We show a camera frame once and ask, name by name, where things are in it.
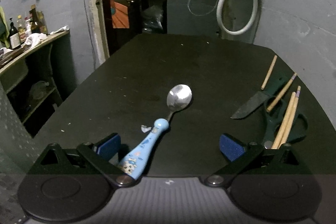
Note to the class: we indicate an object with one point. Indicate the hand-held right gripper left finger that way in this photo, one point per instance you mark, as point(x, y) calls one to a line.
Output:
point(109, 145)

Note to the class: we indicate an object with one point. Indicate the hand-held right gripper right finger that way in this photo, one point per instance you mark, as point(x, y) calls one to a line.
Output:
point(231, 148)

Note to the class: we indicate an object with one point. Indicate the black scissors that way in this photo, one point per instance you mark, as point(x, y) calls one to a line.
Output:
point(269, 121)

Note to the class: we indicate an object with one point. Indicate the dark kitchen knife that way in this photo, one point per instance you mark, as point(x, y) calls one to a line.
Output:
point(252, 106)

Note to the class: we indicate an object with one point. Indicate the white crumpled scrap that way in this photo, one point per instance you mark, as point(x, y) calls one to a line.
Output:
point(145, 129)

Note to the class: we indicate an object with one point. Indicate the wooden side shelf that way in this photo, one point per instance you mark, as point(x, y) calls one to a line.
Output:
point(39, 43)

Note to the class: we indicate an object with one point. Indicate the white tube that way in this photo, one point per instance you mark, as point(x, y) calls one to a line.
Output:
point(60, 29)

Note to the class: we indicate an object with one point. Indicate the white cloth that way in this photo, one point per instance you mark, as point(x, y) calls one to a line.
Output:
point(35, 39)

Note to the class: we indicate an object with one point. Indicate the dark wooden door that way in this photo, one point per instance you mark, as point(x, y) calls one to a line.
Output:
point(135, 16)

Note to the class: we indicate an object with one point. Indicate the grey metal cabinet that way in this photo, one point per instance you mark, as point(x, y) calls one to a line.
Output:
point(191, 22)

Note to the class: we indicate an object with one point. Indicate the black plastic bag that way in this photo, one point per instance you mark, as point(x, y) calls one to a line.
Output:
point(153, 19)

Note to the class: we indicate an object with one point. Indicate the amber bottle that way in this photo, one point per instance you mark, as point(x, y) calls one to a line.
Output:
point(43, 24)

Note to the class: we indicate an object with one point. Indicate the white pump bottle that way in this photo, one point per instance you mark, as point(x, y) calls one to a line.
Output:
point(28, 28)

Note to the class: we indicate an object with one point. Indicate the dark glass bottle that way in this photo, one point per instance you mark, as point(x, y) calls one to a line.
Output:
point(35, 23)

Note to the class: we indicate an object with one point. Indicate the dark pump bottle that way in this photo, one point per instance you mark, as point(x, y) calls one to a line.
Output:
point(15, 37)

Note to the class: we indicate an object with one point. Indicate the yellow-cap bottle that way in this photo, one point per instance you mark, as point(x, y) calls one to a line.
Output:
point(21, 31)

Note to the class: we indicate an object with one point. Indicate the green hanging cloth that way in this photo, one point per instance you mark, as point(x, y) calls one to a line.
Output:
point(2, 27)

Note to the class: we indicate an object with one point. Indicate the worn pale door frame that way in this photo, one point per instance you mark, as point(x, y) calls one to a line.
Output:
point(98, 16)

